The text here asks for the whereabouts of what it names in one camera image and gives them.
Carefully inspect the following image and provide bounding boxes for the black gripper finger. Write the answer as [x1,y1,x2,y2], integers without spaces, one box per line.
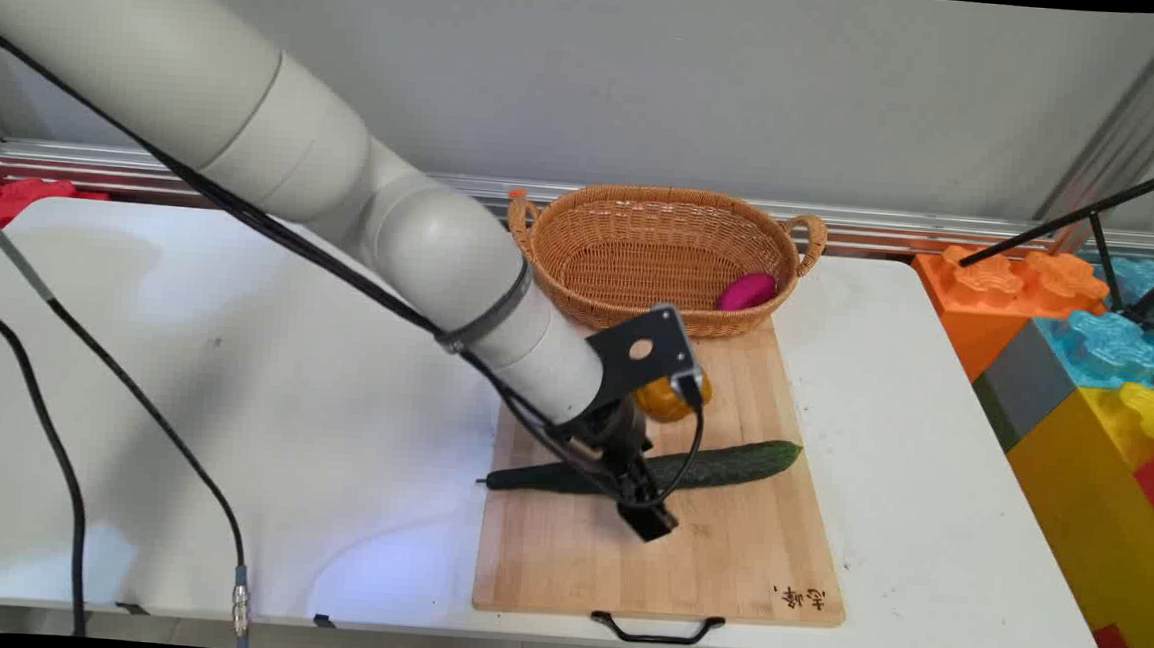
[630,456,672,508]
[614,500,682,546]

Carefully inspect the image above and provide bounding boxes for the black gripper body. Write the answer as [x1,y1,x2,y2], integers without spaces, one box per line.
[544,393,666,507]

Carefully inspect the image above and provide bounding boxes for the orange toy pepper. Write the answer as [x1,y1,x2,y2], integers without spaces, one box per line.
[633,368,714,427]

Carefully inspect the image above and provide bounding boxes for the bamboo cutting board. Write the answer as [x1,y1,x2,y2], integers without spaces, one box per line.
[469,299,865,648]

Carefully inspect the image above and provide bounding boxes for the long dark green cucumber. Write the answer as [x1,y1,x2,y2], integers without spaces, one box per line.
[475,421,804,510]

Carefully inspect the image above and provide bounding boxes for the woven wicker basket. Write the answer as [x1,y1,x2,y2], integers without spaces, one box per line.
[500,178,831,347]

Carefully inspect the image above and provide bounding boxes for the magenta toy fruit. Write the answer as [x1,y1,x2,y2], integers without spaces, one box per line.
[716,270,779,315]

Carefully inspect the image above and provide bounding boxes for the orange foam block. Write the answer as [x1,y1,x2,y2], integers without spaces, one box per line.
[905,241,1114,390]

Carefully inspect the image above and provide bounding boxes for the grey foam block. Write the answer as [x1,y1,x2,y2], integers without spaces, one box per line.
[967,315,1081,456]

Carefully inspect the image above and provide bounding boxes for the colourful large toy blocks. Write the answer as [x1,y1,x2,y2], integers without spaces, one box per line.
[995,375,1154,648]

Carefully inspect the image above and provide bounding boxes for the blue foam block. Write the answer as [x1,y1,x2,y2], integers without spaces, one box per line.
[1028,251,1154,393]

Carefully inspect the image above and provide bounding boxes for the black tripod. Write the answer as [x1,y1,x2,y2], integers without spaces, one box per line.
[955,146,1154,332]

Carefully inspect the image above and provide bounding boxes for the red foam pieces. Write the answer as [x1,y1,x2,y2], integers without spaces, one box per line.
[0,173,112,237]

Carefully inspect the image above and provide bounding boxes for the black camera cable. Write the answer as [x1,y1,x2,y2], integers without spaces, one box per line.
[616,395,709,513]

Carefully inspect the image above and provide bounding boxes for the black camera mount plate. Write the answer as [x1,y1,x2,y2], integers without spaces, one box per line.
[581,300,705,415]

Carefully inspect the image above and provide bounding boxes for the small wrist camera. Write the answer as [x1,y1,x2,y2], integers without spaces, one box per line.
[669,367,708,413]

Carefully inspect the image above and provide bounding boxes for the grey cable strap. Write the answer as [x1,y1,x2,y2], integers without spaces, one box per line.
[434,252,535,360]

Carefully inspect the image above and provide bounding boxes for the aluminium rail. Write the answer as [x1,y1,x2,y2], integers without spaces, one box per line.
[0,135,1154,272]

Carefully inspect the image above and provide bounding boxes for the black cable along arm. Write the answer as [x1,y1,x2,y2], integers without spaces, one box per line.
[0,21,654,498]

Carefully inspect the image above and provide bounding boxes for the black cable with silver connector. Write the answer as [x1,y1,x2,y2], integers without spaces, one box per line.
[0,207,277,648]

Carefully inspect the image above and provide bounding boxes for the plain black cable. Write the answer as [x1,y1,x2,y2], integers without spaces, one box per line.
[0,297,108,638]

